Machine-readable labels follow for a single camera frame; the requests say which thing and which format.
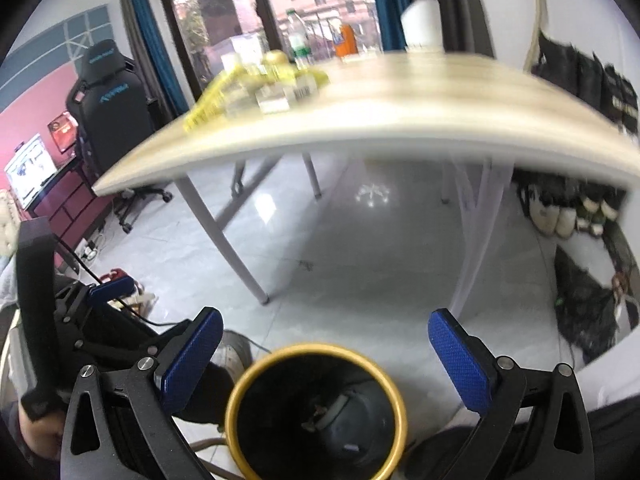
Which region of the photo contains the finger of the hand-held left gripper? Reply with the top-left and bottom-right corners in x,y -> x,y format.
89,275 -> 136,307
100,309 -> 195,367

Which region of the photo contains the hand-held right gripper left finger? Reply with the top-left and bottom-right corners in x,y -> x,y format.
60,306 -> 224,480

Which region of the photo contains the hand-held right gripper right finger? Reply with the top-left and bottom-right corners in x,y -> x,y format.
427,308 -> 596,480

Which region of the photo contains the black bin gold rim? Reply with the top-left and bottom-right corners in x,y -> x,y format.
225,342 -> 408,480

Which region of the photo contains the white barcode box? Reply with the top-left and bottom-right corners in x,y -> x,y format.
255,82 -> 321,116

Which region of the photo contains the person's left hand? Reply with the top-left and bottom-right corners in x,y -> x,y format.
17,407 -> 65,461

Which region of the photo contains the small red object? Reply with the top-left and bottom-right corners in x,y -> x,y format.
97,269 -> 134,286

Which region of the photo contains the grey slipper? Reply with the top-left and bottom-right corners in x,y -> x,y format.
220,330 -> 253,376

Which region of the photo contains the dark red desk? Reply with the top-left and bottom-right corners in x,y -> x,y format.
30,157 -> 108,271

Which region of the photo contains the beige tufted cushion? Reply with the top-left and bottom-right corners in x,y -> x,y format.
0,189 -> 17,256

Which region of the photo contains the white table leg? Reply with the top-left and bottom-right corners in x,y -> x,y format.
302,152 -> 321,201
452,157 -> 513,321
230,160 -> 248,198
177,172 -> 271,306

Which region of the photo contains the large computer monitor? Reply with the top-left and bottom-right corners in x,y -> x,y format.
4,133 -> 57,211

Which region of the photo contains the black plastic bag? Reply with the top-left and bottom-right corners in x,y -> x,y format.
552,245 -> 632,351

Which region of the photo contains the small computer monitor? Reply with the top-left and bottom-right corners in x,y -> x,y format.
47,110 -> 78,153

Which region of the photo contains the black gaming chair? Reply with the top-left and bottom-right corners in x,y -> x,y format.
65,40 -> 173,233

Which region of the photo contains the row of white sneakers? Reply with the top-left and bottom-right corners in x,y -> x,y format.
517,185 -> 623,241

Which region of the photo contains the white drawer cabinet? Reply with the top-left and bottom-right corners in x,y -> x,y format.
230,34 -> 266,58

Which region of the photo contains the clear water bottle green label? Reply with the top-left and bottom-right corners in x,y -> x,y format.
285,9 -> 311,68

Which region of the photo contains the row of black boots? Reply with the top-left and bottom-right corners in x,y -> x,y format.
530,30 -> 640,136

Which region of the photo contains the orange soda can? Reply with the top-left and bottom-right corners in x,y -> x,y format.
334,22 -> 357,58

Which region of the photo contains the white slanted container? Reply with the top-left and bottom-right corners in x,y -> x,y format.
400,0 -> 443,53

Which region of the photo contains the black cable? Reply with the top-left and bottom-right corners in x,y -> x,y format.
50,230 -> 166,326

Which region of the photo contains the black sliding door frame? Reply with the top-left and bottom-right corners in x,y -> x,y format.
155,0 -> 301,86

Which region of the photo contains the white wall pipe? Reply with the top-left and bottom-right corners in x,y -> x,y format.
522,0 -> 547,71

